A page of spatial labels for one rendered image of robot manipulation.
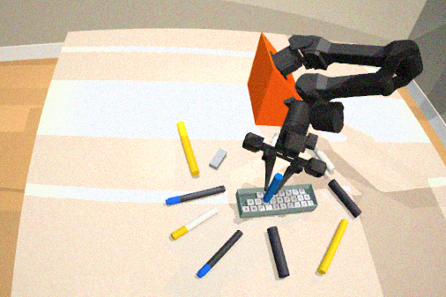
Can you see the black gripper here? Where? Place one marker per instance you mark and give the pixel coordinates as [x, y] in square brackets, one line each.
[255, 143]

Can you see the grey stylus with blue tip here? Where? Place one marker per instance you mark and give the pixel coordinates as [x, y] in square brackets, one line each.
[220, 253]
[195, 195]

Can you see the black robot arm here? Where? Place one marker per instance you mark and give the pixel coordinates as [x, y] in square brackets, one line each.
[316, 90]

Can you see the yellow cylinder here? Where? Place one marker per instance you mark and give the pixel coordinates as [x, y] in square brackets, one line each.
[187, 148]
[323, 267]

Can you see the white marker with yellow cap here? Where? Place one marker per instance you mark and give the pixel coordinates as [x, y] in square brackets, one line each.
[195, 222]

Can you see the dark grey cylinder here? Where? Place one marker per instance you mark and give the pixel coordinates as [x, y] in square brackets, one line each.
[346, 200]
[278, 252]

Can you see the keyboard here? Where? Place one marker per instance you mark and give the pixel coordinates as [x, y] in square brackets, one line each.
[290, 199]

